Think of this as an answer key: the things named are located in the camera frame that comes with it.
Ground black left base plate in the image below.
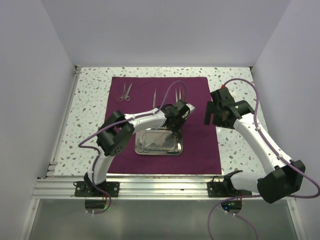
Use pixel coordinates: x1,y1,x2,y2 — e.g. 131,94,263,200
73,181,120,198

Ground steel hemostat clamp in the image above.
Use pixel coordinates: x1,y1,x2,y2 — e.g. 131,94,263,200
118,84,126,102

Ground aluminium front rail frame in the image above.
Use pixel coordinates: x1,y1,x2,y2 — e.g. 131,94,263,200
31,176,297,201

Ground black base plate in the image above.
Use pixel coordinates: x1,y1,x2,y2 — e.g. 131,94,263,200
206,175,253,198
73,181,120,198

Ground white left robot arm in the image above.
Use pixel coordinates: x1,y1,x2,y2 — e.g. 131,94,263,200
78,100,196,197

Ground purple surgical cloth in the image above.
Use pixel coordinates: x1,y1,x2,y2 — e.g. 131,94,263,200
105,77,222,175

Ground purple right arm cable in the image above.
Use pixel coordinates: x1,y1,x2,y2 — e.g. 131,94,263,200
208,78,320,240

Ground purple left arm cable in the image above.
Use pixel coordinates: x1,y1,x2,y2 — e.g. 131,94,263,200
78,81,187,215

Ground steel forceps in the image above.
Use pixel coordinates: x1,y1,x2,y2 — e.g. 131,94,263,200
152,88,157,108

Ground steel surgical scissors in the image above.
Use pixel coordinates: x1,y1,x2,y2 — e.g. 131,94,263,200
124,83,133,101

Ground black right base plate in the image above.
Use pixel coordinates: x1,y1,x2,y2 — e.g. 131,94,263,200
206,175,253,198

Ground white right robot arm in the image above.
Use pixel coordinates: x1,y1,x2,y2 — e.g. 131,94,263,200
204,87,306,204

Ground stainless steel instrument tray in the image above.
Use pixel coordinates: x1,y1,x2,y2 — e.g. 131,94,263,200
134,127,183,156

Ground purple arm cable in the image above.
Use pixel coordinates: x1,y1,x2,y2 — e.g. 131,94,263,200
208,78,320,240
78,81,187,215

